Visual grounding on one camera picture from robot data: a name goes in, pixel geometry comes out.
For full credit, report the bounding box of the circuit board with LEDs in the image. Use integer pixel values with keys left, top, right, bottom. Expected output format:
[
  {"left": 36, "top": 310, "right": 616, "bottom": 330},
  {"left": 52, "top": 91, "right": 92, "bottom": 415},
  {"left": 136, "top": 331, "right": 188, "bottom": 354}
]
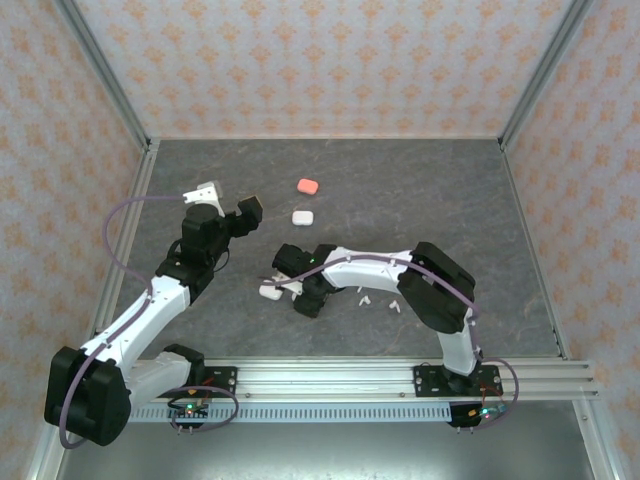
[
  {"left": 449, "top": 402, "right": 511, "bottom": 429},
  {"left": 167, "top": 401, "right": 209, "bottom": 422}
]

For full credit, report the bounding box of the grey metal sheet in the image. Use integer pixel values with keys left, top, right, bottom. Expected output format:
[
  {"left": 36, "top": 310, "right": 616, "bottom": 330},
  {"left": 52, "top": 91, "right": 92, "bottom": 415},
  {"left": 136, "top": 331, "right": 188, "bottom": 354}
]
[{"left": 54, "top": 422, "right": 601, "bottom": 480}]

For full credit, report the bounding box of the aluminium frame side rail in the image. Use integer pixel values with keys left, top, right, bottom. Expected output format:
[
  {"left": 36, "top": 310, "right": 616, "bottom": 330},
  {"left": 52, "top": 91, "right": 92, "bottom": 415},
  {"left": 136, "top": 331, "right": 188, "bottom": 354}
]
[
  {"left": 499, "top": 139, "right": 616, "bottom": 480},
  {"left": 27, "top": 139, "right": 161, "bottom": 480}
]

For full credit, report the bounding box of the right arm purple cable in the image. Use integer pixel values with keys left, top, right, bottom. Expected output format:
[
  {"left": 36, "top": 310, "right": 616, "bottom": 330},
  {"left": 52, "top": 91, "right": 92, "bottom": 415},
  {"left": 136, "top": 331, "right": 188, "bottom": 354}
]
[{"left": 256, "top": 253, "right": 485, "bottom": 362}]

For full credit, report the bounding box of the aluminium frame crossbar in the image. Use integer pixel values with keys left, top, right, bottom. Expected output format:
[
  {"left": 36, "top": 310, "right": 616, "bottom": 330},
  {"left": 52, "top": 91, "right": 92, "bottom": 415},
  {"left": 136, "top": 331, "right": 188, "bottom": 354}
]
[{"left": 148, "top": 133, "right": 503, "bottom": 143}]

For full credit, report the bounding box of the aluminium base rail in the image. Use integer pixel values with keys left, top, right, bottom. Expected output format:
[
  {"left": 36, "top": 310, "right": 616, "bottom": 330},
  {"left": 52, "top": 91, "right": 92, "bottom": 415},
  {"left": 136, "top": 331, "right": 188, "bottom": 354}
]
[{"left": 127, "top": 355, "right": 600, "bottom": 401}]

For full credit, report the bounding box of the slotted grey cable duct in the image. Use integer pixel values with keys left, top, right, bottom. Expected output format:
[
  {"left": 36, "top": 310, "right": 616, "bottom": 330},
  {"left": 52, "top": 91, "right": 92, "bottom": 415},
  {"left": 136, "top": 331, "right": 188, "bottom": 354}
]
[{"left": 127, "top": 402, "right": 454, "bottom": 424}]

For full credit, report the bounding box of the short purple cable loop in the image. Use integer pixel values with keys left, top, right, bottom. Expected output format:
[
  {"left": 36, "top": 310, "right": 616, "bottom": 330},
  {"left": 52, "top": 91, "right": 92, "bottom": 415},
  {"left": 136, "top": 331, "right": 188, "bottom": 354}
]
[
  {"left": 169, "top": 387, "right": 239, "bottom": 435},
  {"left": 472, "top": 357, "right": 522, "bottom": 432}
]

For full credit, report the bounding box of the aluminium frame post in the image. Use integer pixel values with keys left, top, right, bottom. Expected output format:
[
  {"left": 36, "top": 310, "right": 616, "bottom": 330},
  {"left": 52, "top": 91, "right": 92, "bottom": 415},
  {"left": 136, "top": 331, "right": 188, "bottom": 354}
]
[
  {"left": 52, "top": 0, "right": 154, "bottom": 151},
  {"left": 498, "top": 0, "right": 599, "bottom": 151}
]

